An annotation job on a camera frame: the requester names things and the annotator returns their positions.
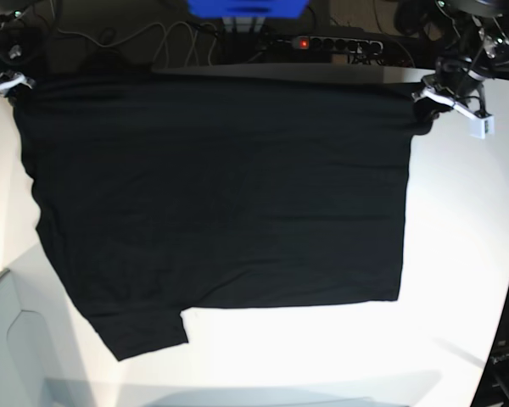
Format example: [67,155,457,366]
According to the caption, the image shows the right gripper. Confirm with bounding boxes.
[0,71,36,97]

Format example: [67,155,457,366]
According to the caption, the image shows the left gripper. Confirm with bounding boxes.
[411,74,484,125]

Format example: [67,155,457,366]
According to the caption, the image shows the grey cables behind table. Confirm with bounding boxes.
[46,12,221,69]

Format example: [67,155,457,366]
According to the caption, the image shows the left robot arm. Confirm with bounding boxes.
[394,1,509,136]

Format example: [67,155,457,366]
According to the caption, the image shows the black power strip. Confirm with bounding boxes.
[288,36,384,56]

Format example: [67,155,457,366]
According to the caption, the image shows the black T-shirt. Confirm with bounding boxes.
[13,75,431,360]

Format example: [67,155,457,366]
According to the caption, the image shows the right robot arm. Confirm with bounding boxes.
[0,1,43,97]

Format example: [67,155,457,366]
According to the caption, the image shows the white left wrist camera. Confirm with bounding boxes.
[469,115,495,140]

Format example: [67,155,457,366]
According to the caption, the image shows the blue plastic bin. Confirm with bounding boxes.
[187,0,309,19]

